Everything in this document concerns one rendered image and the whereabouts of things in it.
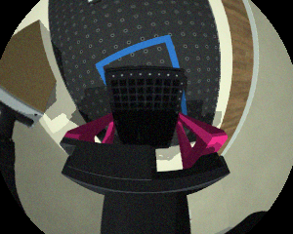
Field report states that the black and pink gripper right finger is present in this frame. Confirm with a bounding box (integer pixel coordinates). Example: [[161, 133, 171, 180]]
[[176, 112, 228, 169]]

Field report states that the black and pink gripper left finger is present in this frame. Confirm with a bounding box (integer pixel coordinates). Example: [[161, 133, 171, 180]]
[[64, 112, 115, 143]]

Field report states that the blue tape outline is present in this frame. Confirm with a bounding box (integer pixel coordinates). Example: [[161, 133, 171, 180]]
[[95, 35, 187, 115]]

